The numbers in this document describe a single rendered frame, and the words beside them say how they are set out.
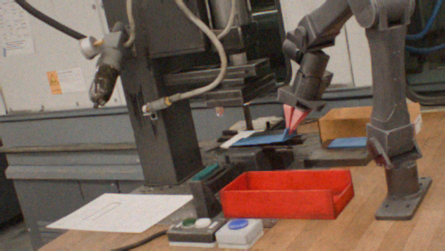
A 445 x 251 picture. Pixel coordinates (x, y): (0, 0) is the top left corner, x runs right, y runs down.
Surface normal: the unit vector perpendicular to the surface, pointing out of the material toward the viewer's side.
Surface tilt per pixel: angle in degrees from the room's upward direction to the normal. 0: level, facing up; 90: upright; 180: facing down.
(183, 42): 90
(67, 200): 90
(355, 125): 90
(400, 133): 98
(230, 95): 90
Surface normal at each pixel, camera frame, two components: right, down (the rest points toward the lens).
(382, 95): -0.87, 0.26
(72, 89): -0.51, 0.29
